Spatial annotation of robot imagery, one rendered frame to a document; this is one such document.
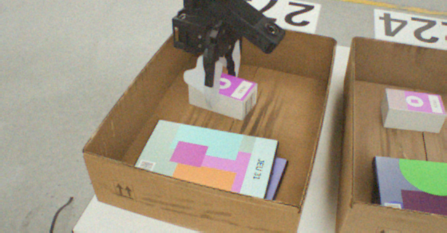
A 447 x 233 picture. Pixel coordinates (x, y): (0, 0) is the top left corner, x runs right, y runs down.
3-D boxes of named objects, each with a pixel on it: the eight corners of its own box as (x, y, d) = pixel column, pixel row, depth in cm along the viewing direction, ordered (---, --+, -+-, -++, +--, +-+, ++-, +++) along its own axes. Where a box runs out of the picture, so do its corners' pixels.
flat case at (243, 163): (159, 126, 68) (158, 118, 67) (278, 148, 64) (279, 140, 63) (125, 189, 58) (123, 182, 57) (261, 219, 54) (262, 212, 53)
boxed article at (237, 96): (205, 88, 77) (204, 67, 75) (256, 104, 74) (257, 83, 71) (189, 105, 74) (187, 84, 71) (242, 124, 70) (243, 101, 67)
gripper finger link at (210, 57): (212, 79, 69) (219, 27, 65) (222, 81, 68) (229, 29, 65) (197, 88, 65) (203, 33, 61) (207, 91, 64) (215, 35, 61)
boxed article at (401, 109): (380, 108, 73) (385, 88, 70) (432, 115, 72) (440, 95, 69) (382, 128, 69) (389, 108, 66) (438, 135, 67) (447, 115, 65)
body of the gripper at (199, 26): (197, 30, 72) (195, -36, 64) (243, 42, 69) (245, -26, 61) (172, 52, 67) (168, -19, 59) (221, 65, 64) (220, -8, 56)
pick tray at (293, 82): (330, 83, 79) (338, 37, 73) (292, 257, 51) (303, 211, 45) (190, 57, 86) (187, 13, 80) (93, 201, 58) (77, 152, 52)
